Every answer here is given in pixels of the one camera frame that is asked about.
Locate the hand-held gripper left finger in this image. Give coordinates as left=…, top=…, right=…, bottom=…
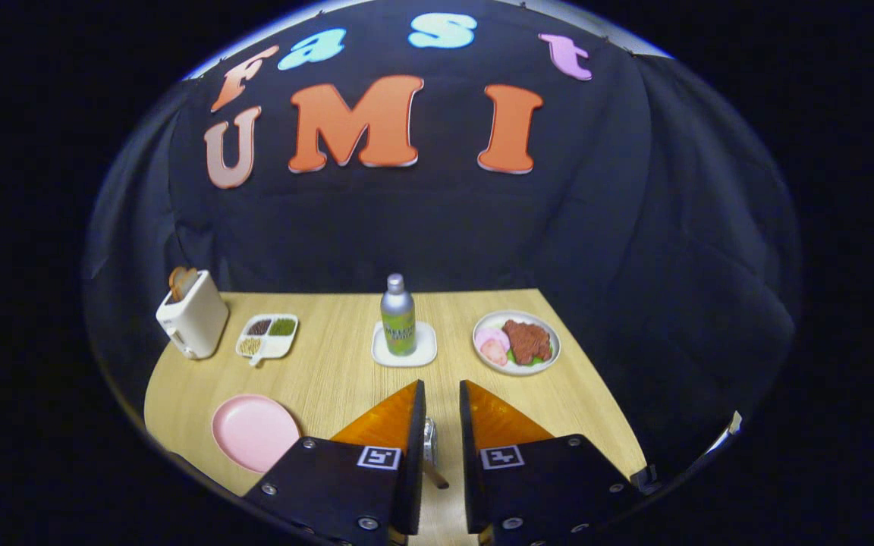
left=242, top=380, right=428, bottom=546

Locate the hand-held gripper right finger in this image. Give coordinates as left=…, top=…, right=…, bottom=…
left=458, top=380, right=641, bottom=546

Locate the wooden handled metal fork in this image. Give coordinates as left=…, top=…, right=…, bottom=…
left=422, top=457, right=451, bottom=491

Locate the white square coaster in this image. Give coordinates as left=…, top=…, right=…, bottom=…
left=371, top=321, right=438, bottom=369

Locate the brown fried meat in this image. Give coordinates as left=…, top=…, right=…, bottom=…
left=501, top=319, right=553, bottom=366

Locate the green soda bottle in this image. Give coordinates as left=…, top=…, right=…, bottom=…
left=380, top=274, right=417, bottom=357

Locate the white round food plate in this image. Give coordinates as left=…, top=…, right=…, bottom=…
left=472, top=309, right=562, bottom=377

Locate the pink round plate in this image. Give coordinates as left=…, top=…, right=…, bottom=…
left=212, top=394, right=303, bottom=474

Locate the white divided tray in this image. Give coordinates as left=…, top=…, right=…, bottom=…
left=235, top=313, right=300, bottom=368

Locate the black backdrop cloth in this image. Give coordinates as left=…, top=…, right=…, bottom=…
left=82, top=0, right=806, bottom=486

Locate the white toaster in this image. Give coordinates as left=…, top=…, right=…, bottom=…
left=156, top=271, right=230, bottom=360

